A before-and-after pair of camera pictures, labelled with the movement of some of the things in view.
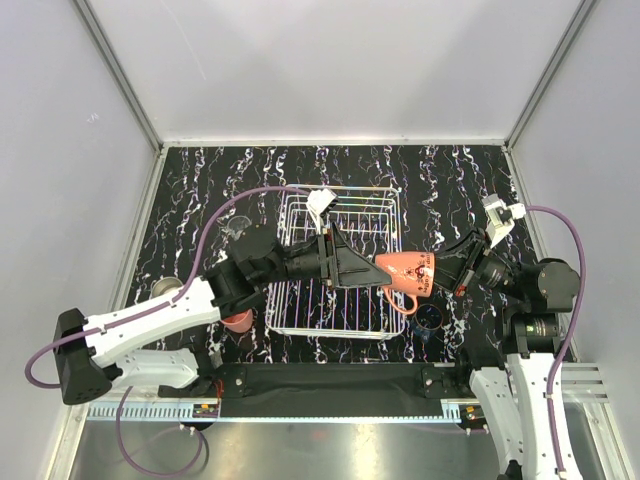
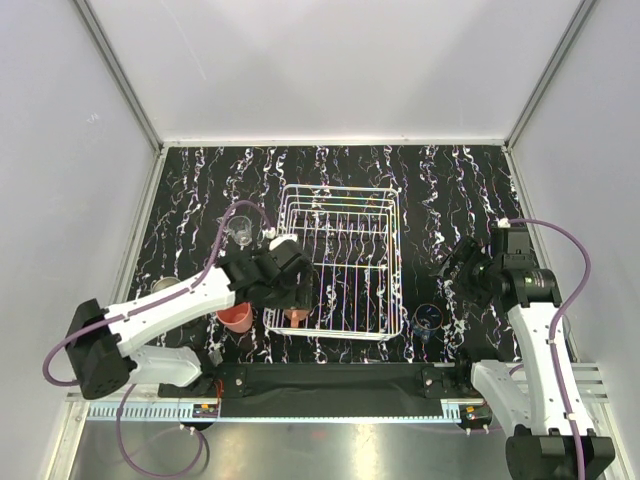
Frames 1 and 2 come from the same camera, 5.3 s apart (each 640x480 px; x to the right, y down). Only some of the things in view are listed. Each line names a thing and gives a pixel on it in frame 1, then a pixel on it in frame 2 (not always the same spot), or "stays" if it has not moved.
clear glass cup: (237, 225) stays
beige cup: (163, 285) stays
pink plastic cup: (240, 322) stays
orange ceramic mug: (409, 272) -> (295, 315)
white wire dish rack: (372, 217) stays
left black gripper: (355, 268) -> (298, 296)
